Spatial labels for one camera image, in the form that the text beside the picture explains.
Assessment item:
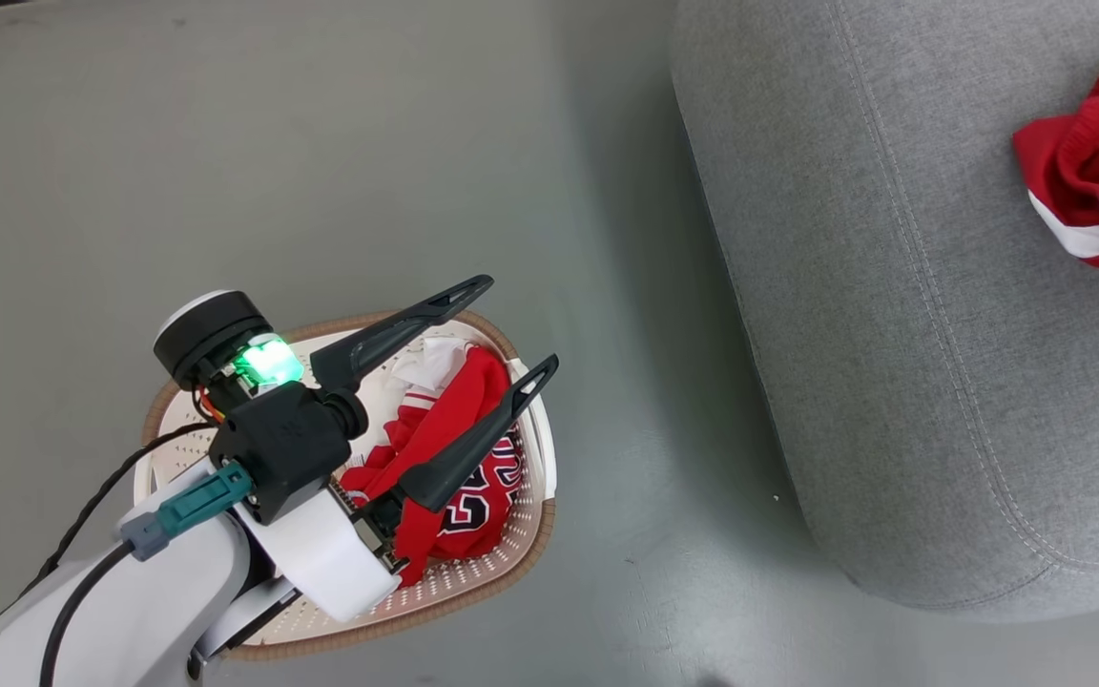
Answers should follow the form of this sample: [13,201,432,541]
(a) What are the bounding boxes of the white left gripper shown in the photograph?
[154,275,560,623]

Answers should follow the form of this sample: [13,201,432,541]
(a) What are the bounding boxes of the red printed basketball jersey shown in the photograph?
[340,334,536,585]

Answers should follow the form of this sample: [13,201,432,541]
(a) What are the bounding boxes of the red shorts with white stripes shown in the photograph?
[1012,38,1099,271]

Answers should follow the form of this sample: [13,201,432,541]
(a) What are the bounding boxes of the grey fabric sofa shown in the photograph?
[672,0,1099,612]

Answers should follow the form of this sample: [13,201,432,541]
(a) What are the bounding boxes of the white perforated laundry basket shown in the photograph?
[135,310,558,662]

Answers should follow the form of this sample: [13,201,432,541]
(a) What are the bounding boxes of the teal cable connector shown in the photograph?
[120,463,255,562]

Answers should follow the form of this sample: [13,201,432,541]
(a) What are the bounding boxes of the twisted black left arm cable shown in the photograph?
[0,423,217,659]

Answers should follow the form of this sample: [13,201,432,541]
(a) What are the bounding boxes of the smooth black camera cable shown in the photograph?
[39,542,135,687]

